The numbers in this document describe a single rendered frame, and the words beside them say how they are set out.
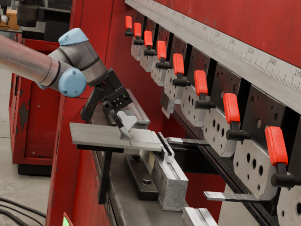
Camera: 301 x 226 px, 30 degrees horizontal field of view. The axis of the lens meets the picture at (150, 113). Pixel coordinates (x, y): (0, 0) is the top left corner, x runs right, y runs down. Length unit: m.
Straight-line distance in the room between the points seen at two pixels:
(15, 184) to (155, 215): 2.37
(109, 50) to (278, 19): 1.64
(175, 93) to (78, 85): 0.25
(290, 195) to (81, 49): 0.93
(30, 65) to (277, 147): 0.78
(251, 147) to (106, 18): 1.62
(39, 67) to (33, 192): 2.35
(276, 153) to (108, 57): 1.79
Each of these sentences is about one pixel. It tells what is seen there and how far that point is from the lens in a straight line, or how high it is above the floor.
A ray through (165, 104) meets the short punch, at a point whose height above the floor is 1.12.
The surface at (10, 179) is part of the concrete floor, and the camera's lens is 3.90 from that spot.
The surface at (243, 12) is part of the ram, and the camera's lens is 1.10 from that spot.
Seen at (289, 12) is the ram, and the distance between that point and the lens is 0.92.
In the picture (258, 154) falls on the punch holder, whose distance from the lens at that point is 0.95.
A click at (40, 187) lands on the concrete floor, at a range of 3.81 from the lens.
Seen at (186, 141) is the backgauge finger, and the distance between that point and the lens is 1.76.
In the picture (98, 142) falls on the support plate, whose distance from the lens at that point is 1.63.
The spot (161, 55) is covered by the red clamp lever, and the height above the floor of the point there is 1.28.
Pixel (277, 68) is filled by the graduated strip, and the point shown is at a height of 1.39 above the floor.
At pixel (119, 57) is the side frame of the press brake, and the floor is 1.10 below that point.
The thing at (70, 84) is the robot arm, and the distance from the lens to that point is 1.46.
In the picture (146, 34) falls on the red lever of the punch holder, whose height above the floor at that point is 1.31.
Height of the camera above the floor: 1.51
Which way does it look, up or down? 15 degrees down
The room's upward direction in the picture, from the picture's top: 9 degrees clockwise
